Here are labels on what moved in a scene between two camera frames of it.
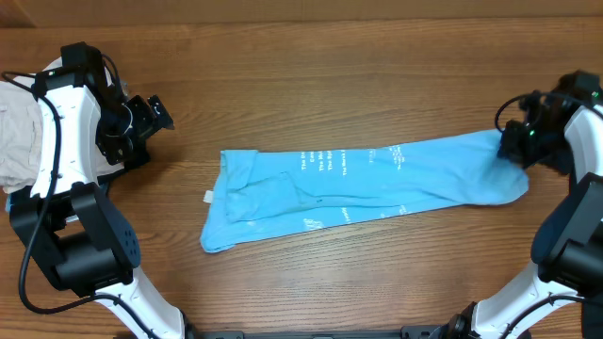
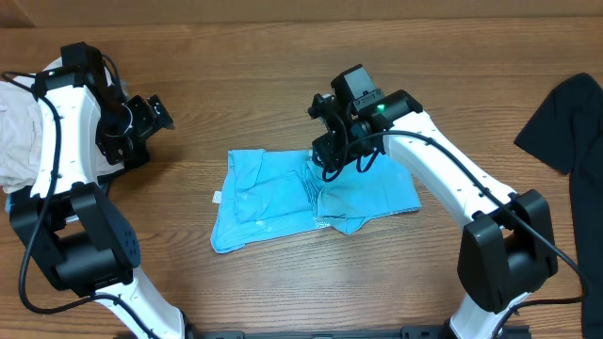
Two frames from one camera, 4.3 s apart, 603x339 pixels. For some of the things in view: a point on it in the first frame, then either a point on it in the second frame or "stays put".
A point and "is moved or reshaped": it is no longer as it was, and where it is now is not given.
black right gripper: x=513 y=151 → x=327 y=146
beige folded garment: x=21 y=112 stays put
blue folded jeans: x=8 y=204 stays put
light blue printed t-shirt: x=267 y=192 is moved or reshaped
